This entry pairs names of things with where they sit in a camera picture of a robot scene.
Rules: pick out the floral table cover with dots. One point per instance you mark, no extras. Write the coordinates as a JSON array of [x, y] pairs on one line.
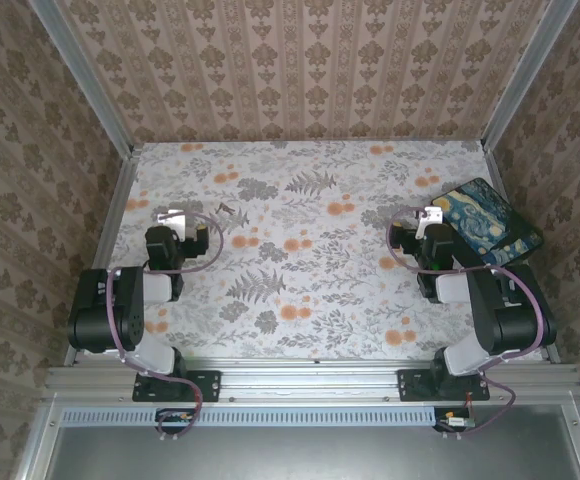
[[320, 250]]

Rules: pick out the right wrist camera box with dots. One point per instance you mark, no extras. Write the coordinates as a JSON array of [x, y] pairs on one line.
[[432, 216]]

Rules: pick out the aluminium mounting rail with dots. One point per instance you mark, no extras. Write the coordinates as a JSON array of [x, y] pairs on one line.
[[310, 382]]

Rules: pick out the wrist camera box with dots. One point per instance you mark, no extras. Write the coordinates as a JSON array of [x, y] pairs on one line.
[[432, 216], [177, 227]]

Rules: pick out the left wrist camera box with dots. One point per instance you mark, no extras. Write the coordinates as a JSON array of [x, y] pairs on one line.
[[177, 227]]

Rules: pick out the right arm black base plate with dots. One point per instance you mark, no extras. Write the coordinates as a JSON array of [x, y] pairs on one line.
[[412, 385]]

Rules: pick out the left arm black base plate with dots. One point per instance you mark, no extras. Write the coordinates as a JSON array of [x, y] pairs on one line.
[[207, 385]]

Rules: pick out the aluminium side rail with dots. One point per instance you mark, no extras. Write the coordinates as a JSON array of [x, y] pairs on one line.
[[496, 167], [102, 250]]

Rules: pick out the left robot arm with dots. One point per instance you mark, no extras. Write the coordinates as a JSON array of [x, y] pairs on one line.
[[130, 320]]

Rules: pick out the grey metal panel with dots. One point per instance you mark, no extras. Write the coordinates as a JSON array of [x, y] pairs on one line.
[[295, 455]]

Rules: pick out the aluminium frame post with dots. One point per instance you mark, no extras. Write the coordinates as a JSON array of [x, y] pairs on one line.
[[85, 75], [526, 75]]

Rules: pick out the black box with painting print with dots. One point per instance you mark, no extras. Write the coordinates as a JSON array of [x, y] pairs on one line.
[[490, 215]]

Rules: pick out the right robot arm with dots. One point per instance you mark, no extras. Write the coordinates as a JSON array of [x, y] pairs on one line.
[[500, 325]]

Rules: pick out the black connector board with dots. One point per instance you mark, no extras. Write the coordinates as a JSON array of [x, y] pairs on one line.
[[452, 422], [175, 420]]

